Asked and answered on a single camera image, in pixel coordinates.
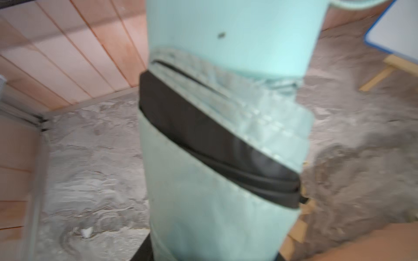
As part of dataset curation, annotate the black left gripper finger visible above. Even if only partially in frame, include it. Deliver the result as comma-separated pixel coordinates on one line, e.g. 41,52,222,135
130,234,153,261

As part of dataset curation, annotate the mint green umbrella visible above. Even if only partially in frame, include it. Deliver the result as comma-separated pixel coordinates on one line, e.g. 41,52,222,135
138,1,379,261

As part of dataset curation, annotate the pink plastic storage box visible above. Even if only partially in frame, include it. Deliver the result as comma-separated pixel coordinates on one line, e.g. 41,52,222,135
310,222,418,261

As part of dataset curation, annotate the small wooden easel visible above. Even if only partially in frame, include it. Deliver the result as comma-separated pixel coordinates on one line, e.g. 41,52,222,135
359,54,418,92

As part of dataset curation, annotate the blue framed whiteboard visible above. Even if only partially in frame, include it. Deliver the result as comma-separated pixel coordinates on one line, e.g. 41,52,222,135
364,0,418,63

